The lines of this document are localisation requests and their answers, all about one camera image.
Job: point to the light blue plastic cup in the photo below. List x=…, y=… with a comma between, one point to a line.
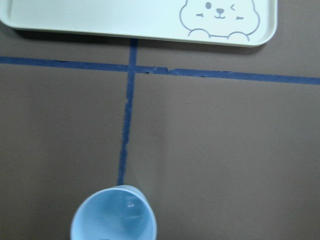
x=118, y=213

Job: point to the white bear print tray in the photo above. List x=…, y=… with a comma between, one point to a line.
x=241, y=23

